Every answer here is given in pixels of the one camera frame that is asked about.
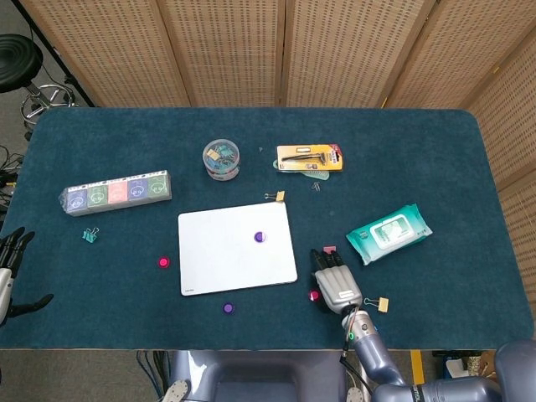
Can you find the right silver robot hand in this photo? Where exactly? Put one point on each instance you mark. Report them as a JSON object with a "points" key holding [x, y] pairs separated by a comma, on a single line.
{"points": [[337, 287]]}

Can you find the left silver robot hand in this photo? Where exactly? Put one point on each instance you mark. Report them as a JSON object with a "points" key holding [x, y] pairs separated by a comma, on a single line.
{"points": [[5, 285]]}

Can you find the red round magnet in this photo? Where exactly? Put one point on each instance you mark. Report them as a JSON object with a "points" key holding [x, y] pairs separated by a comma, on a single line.
{"points": [[313, 296], [163, 262]]}

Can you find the purple round magnet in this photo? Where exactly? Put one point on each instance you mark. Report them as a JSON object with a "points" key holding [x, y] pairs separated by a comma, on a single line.
{"points": [[260, 237], [228, 308]]}

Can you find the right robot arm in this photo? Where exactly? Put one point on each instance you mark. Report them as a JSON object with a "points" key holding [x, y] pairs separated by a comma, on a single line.
{"points": [[372, 352]]}

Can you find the white magnetic whiteboard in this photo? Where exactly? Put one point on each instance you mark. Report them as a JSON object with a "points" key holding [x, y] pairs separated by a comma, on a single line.
{"points": [[226, 251]]}

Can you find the pink binder clip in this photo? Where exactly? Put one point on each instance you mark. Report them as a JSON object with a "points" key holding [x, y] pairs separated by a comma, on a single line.
{"points": [[329, 249]]}

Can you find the gold binder clip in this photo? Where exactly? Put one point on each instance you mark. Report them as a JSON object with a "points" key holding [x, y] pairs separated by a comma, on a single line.
{"points": [[280, 195], [383, 304]]}

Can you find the green wet wipes pack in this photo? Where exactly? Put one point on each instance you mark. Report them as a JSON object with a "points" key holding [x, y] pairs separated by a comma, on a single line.
{"points": [[389, 234]]}

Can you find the teal binder clip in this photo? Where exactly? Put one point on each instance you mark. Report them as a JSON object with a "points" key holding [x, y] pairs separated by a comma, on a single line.
{"points": [[90, 236]]}

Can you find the small metal paper clip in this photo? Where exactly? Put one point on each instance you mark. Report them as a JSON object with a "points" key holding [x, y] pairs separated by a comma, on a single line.
{"points": [[316, 186]]}

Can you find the green scrubbing brush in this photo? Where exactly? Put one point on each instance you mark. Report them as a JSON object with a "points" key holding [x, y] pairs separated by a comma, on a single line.
{"points": [[319, 174]]}

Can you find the blue-grey robot torso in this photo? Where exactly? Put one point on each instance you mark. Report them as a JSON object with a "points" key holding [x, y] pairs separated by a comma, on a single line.
{"points": [[259, 377]]}

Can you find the yellow razor blister pack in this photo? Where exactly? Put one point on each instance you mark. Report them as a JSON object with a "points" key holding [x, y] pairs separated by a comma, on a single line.
{"points": [[310, 158]]}

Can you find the clear jar of binder clips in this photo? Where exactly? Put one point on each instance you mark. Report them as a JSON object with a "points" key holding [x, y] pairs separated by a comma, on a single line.
{"points": [[221, 161]]}

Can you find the teal table cover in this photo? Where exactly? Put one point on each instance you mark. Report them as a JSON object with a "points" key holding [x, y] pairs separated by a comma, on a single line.
{"points": [[125, 146]]}

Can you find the black round stool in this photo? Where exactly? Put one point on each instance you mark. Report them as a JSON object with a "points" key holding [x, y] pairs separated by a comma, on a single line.
{"points": [[14, 58]]}

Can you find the black metal bar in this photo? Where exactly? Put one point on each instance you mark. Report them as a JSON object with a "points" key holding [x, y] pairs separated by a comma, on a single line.
{"points": [[54, 52]]}

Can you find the wicker folding screen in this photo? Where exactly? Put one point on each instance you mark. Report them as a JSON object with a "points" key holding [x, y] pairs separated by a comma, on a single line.
{"points": [[293, 50]]}

